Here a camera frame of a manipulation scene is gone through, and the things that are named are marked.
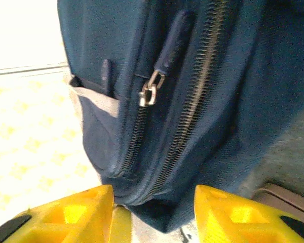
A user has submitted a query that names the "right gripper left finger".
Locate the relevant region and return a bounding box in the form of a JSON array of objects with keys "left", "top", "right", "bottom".
[{"left": 0, "top": 184, "right": 132, "bottom": 243}]

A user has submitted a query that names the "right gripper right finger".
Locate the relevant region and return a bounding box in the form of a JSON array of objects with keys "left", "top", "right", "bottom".
[{"left": 194, "top": 184, "right": 304, "bottom": 243}]

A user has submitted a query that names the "navy blue backpack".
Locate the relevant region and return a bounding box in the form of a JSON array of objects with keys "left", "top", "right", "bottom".
[{"left": 57, "top": 0, "right": 304, "bottom": 233}]

